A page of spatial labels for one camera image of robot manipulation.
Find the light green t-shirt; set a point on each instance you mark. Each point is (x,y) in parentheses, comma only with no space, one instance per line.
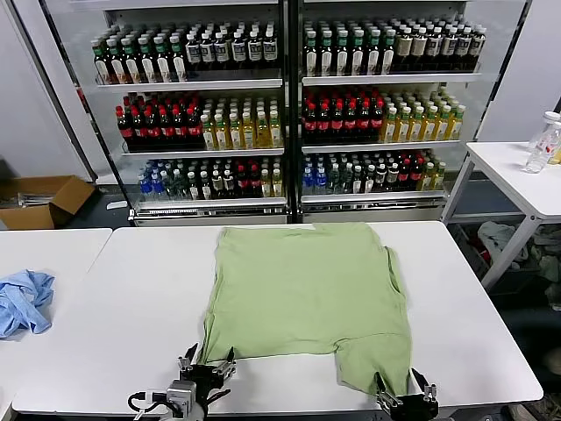
(307,285)

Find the small dark tea bottle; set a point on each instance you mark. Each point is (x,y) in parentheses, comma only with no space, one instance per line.
(228,184)
(193,186)
(369,180)
(217,184)
(393,177)
(381,177)
(358,180)
(205,186)

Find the dark tea bottle green cap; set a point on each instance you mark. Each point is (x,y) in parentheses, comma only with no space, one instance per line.
(327,54)
(147,65)
(101,66)
(162,65)
(358,54)
(177,63)
(342,54)
(131,66)
(388,54)
(312,54)
(373,54)
(117,66)

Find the dark mesh storage crate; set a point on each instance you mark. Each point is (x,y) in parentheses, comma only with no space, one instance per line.
(471,245)

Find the clear bottle white cap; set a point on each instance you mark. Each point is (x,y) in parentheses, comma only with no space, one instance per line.
(548,120)

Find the grey green cloth pile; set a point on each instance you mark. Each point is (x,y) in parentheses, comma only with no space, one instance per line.
(550,263)

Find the glass cabinet door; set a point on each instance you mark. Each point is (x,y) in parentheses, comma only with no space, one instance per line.
(491,109)
(66,87)

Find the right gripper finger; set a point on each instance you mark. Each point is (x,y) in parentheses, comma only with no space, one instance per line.
(428,390)
(385,397)

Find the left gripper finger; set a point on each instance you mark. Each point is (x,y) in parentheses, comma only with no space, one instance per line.
(191,356)
(227,366)

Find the green tinted water bottle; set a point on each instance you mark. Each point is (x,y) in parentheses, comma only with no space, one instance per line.
(346,180)
(179,186)
(334,180)
(170,186)

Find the small cola bottle red cap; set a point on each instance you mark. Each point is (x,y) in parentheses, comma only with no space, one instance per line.
(405,175)
(254,182)
(417,174)
(242,182)

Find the dark bottle beige label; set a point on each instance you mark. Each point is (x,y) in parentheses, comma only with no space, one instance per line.
(435,46)
(450,45)
(464,45)
(420,46)
(405,46)
(479,44)

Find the dark bottle navy label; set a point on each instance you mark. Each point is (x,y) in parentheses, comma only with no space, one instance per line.
(207,52)
(270,48)
(254,49)
(222,51)
(239,50)
(192,52)

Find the open cardboard box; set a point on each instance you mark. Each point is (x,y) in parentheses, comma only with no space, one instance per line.
(66,197)

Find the yellow juice bottle green label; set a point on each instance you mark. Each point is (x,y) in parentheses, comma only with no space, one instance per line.
(248,135)
(222,136)
(416,127)
(456,124)
(429,126)
(443,125)
(209,136)
(236,136)
(262,133)
(275,133)
(403,127)
(389,127)

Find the bundle of metal rods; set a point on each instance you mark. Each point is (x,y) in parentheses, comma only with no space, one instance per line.
(26,198)

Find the white cloth pile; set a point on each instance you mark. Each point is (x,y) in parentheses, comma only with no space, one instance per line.
(499,237)

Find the white flat floor object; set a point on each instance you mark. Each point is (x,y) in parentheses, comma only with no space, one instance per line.
(116,204)

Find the crumpled light blue cloth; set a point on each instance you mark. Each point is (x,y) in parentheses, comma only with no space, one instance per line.
(24,302)

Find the white metal shelf board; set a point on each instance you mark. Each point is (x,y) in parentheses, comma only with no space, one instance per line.
(381,147)
(188,84)
(210,202)
(201,153)
(372,197)
(390,79)

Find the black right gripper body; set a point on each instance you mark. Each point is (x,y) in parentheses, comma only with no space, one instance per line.
(414,410)

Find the blue water bottle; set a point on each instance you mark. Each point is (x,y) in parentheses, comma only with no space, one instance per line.
(321,180)
(308,180)
(158,186)
(144,186)

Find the clear bottle red label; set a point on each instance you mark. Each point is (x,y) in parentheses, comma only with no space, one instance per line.
(539,155)

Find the yellow drink bottle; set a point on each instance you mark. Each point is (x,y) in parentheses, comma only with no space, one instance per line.
(556,156)

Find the white side table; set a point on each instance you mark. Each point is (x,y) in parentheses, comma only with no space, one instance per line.
(510,250)

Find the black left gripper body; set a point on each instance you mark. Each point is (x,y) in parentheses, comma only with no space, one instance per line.
(206,381)

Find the small yellow juice bottle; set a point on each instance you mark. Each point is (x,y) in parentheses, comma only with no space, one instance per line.
(266,184)
(277,183)
(428,177)
(439,176)

